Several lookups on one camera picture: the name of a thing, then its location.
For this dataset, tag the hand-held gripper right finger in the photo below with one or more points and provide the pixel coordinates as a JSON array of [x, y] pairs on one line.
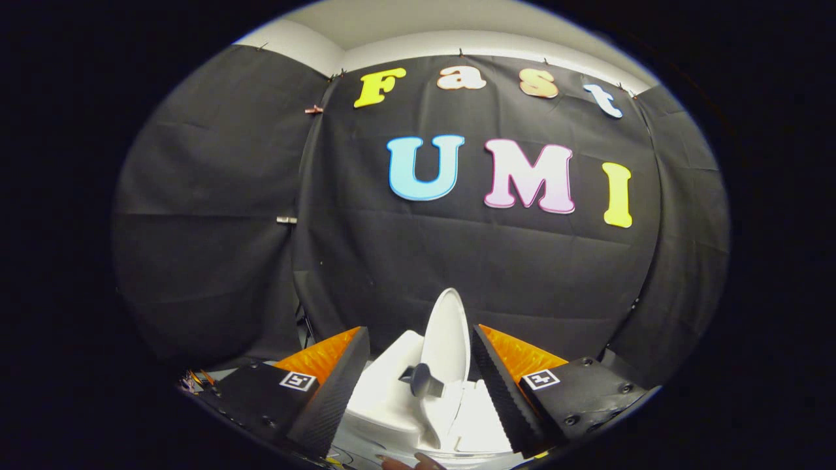
[[499, 391]]

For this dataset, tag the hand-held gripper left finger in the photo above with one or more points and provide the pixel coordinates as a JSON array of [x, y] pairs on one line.
[[336, 391]]

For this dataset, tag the white toilet seat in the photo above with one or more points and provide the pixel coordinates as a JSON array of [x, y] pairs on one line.
[[483, 421]]

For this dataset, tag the white toilet bowl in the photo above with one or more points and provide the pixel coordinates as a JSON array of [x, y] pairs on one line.
[[385, 385]]

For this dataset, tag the silver cloth clip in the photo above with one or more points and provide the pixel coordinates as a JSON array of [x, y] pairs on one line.
[[286, 220]]

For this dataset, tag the copper cloth clip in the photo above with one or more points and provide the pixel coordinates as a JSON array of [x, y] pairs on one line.
[[313, 109]]

